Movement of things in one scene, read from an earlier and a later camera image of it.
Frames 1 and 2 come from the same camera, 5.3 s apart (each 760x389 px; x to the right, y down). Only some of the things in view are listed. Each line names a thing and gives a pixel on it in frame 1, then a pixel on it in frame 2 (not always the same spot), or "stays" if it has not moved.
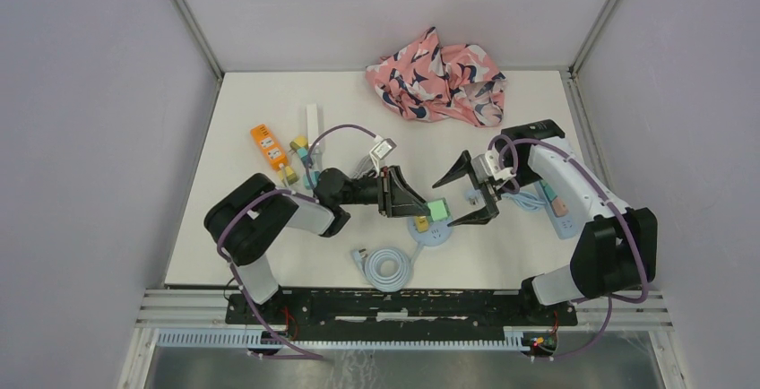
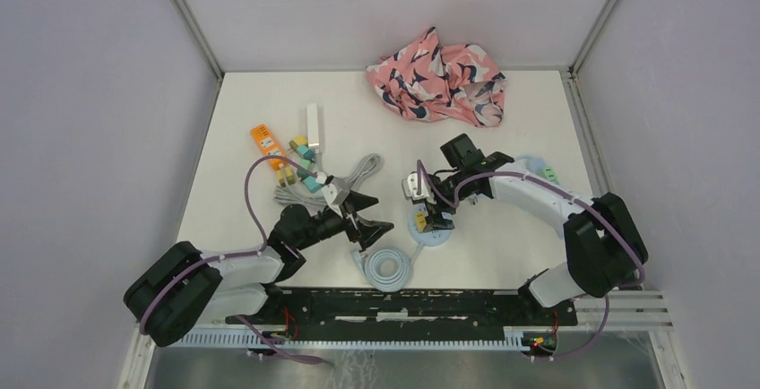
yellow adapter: x=422 y=223 stays
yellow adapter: x=300 y=142 stays
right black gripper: x=484 y=215 -> x=435 y=218
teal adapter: x=303 y=153 stays
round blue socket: x=439 y=231 stays
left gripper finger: x=406 y=201 -> x=356 y=202
